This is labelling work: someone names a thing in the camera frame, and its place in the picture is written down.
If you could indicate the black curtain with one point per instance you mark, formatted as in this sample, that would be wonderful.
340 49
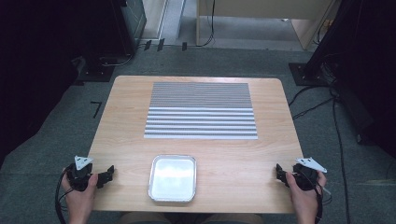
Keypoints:
367 62

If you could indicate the grey metal cabinet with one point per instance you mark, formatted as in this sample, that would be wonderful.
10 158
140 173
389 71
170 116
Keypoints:
134 17

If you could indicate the person's right hand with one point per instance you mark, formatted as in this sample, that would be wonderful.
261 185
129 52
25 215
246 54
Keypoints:
303 199

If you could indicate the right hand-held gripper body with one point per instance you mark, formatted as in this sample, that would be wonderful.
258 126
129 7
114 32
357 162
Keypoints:
306 179

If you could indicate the person's left hand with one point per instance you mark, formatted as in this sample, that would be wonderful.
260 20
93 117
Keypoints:
81 197

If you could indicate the black tape strip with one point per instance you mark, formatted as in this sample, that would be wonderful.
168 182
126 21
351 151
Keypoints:
184 46
147 45

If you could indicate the aluminium foil tray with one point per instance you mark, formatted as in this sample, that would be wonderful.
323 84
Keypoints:
172 178

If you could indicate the grey striped placemat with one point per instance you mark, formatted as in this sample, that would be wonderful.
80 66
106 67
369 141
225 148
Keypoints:
200 110

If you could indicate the light wooden desk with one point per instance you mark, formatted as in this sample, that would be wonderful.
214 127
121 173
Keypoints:
264 9

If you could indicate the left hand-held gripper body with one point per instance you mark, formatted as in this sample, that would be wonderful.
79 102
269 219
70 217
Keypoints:
80 179

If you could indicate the black stand base plate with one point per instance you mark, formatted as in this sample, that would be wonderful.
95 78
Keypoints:
96 73
300 76

